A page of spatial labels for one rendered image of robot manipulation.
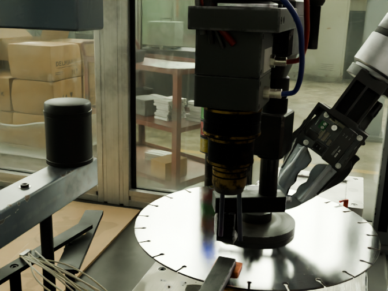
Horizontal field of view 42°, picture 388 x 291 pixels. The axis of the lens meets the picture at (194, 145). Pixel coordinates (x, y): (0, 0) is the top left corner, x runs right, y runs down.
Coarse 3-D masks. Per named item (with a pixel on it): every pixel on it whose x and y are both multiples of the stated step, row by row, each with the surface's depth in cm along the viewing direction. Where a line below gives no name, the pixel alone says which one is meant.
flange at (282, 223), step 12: (216, 216) 70; (252, 216) 67; (264, 216) 68; (276, 216) 71; (288, 216) 71; (216, 228) 69; (252, 228) 67; (264, 228) 67; (276, 228) 67; (288, 228) 67; (252, 240) 65; (264, 240) 65; (276, 240) 65
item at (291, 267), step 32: (192, 192) 82; (160, 224) 70; (192, 224) 70; (320, 224) 71; (352, 224) 71; (160, 256) 61; (192, 256) 61; (256, 256) 61; (288, 256) 62; (320, 256) 62; (352, 256) 62; (256, 288) 54; (288, 288) 55; (320, 288) 55
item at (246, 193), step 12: (264, 168) 59; (276, 168) 59; (264, 180) 59; (276, 180) 59; (216, 192) 60; (252, 192) 61; (264, 192) 60; (276, 192) 60; (216, 204) 59; (228, 204) 59; (252, 204) 59; (264, 204) 60; (276, 204) 60; (228, 216) 60; (228, 228) 60; (228, 240) 60
